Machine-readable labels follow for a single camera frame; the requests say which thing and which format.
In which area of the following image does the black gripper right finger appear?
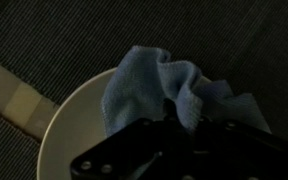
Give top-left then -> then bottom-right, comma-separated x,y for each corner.
183,117 -> 288,180

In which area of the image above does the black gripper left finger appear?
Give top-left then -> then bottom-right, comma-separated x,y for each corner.
69,117 -> 185,180

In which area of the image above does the blue towel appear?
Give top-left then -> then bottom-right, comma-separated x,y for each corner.
101,46 -> 270,136

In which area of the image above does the large white plate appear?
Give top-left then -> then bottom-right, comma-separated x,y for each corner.
37,68 -> 116,180

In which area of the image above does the dark placemat far side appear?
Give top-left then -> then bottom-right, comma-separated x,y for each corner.
0,0 -> 288,140

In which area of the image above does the dark placemat near jar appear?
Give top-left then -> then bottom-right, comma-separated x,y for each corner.
0,116 -> 40,180

